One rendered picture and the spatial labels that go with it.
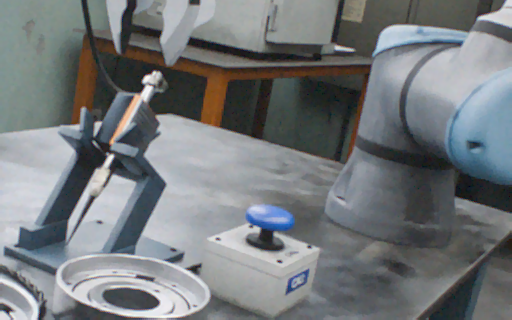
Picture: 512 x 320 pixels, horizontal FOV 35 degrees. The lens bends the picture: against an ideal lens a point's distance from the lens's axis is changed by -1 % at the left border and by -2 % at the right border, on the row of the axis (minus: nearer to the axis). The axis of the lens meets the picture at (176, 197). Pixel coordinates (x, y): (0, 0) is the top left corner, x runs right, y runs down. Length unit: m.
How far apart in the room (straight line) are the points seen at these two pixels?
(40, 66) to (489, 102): 2.22
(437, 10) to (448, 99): 3.49
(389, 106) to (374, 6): 3.49
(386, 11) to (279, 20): 1.71
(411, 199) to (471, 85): 0.18
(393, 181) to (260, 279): 0.31
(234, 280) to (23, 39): 2.17
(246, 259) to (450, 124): 0.25
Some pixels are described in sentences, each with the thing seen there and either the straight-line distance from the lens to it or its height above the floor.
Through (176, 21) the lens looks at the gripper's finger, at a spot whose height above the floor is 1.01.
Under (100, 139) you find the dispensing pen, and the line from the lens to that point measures 0.67.
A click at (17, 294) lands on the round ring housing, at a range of 0.52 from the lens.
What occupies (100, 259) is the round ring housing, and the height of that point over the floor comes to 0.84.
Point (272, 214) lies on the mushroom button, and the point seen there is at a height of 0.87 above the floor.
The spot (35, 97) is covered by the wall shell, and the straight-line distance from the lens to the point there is 2.84.
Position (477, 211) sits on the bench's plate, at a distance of 1.16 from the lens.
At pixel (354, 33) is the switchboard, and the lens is 4.41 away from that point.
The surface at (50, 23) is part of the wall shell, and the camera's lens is 2.83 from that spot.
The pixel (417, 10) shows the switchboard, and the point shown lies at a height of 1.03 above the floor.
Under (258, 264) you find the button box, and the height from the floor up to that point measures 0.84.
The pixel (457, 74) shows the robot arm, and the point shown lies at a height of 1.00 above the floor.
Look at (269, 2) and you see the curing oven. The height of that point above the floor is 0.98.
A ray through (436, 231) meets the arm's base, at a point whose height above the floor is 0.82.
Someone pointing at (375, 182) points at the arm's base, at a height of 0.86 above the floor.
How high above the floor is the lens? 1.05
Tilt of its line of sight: 16 degrees down
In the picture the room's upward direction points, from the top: 10 degrees clockwise
